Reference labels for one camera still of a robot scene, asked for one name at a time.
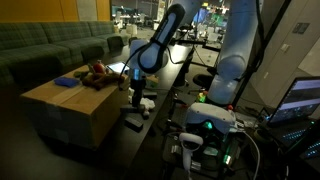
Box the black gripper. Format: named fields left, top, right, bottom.
left=131, top=78, right=147, bottom=108

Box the white towel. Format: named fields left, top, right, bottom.
left=127, top=87, right=135, bottom=102

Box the brown plush moose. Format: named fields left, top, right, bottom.
left=73, top=63, right=126, bottom=92

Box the red plush ball white tag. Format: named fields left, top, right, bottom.
left=92, top=59, right=107, bottom=75

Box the dark rectangular block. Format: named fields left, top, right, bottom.
left=53, top=76, right=81, bottom=89

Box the flat black box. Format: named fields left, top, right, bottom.
left=124, top=116, right=145, bottom=133

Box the large cardboard box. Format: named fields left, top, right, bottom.
left=19, top=64, right=130, bottom=150

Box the white framed tablet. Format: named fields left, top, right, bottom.
left=105, top=61, right=132, bottom=75

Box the white VR controller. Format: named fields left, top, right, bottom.
left=178, top=132, right=205, bottom=173

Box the white VR headset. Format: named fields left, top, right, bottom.
left=184, top=102, right=238, bottom=135

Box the green plaid sofa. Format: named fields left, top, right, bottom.
left=0, top=20, right=132, bottom=88

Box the black stand pole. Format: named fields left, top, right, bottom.
left=232, top=0, right=292, bottom=108

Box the open black laptop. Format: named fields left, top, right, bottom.
left=265, top=76, right=320, bottom=149

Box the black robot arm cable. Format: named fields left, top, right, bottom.
left=118, top=0, right=266, bottom=92

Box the thick white cable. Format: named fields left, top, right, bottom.
left=239, top=129, right=262, bottom=180

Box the dark wall switch plate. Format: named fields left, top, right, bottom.
left=292, top=21, right=312, bottom=35

